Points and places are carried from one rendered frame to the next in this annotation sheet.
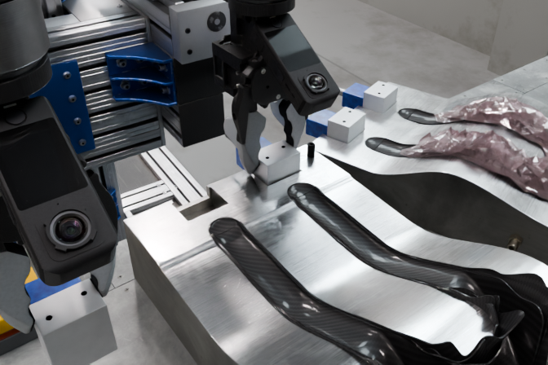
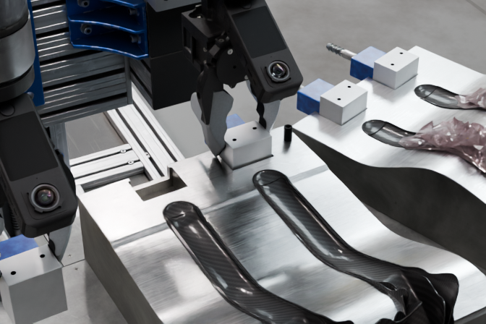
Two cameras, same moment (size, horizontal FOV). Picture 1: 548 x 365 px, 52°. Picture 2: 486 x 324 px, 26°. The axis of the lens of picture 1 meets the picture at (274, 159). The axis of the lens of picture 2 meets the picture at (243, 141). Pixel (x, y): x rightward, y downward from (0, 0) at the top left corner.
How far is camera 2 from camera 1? 49 cm
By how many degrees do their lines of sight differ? 6
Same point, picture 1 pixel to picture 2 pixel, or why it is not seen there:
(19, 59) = (16, 71)
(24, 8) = (22, 35)
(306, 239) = (262, 229)
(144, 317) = (92, 297)
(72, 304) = (32, 264)
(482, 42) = not seen: outside the picture
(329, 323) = (264, 307)
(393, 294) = (328, 286)
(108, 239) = (71, 206)
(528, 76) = not seen: outside the picture
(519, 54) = not seen: outside the picture
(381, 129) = (387, 110)
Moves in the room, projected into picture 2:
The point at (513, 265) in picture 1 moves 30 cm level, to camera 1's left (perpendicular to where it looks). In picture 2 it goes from (447, 267) to (126, 241)
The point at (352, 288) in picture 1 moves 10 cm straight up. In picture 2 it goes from (296, 278) to (299, 198)
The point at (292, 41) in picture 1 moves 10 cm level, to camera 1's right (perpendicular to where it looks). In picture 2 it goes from (259, 24) to (359, 31)
